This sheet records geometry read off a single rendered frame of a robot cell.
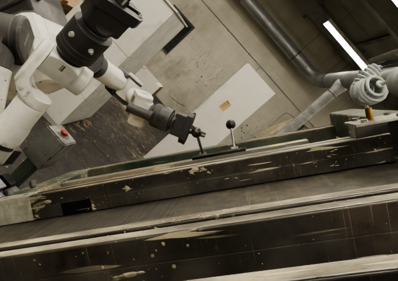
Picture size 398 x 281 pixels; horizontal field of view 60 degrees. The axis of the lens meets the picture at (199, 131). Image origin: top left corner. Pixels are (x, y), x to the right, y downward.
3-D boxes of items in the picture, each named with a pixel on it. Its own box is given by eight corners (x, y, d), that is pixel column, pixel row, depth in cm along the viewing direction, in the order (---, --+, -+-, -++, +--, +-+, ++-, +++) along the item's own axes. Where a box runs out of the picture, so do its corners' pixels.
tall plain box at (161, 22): (56, 86, 443) (154, -11, 416) (88, 121, 446) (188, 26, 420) (13, 87, 354) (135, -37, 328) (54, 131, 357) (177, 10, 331)
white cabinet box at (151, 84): (116, 90, 663) (143, 64, 652) (137, 112, 666) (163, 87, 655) (108, 90, 618) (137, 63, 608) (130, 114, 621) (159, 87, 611)
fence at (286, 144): (68, 190, 140) (66, 180, 139) (307, 149, 126) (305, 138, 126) (62, 193, 135) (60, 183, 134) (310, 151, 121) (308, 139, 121)
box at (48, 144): (35, 148, 167) (61, 123, 164) (52, 166, 167) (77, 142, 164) (20, 151, 155) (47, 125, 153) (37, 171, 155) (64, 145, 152)
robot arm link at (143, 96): (147, 121, 127) (142, 112, 140) (155, 99, 125) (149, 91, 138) (130, 116, 125) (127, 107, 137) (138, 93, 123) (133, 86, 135)
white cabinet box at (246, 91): (150, 149, 569) (245, 64, 538) (174, 175, 572) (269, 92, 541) (142, 158, 509) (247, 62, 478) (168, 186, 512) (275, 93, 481)
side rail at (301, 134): (98, 189, 165) (93, 167, 164) (335, 149, 149) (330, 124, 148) (92, 193, 159) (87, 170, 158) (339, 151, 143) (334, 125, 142)
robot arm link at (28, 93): (44, 39, 68) (3, 91, 69) (83, 68, 72) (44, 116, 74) (46, 34, 73) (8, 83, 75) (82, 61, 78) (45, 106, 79)
